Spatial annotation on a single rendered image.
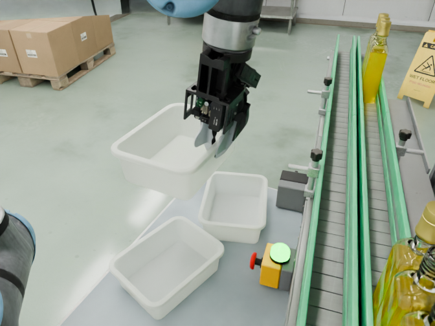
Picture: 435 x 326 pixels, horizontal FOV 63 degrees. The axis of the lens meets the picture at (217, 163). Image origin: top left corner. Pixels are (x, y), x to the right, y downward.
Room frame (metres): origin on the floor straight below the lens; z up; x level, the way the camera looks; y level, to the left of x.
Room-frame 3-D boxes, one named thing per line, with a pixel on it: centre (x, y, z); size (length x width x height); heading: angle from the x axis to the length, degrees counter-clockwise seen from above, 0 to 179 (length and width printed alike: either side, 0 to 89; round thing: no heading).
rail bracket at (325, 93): (1.13, -0.34, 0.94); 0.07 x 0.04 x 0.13; 73
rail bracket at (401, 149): (0.77, -0.49, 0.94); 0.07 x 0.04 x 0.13; 73
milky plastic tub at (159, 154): (0.58, 0.07, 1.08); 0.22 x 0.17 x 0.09; 153
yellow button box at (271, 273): (0.54, -0.14, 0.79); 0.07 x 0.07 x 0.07; 73
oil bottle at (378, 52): (1.23, -0.56, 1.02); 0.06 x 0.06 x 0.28; 73
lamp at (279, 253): (0.53, -0.14, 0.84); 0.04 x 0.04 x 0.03
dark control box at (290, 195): (0.80, -0.22, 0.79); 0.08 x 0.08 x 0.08; 73
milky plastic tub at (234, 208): (0.74, -0.05, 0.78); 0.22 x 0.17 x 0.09; 172
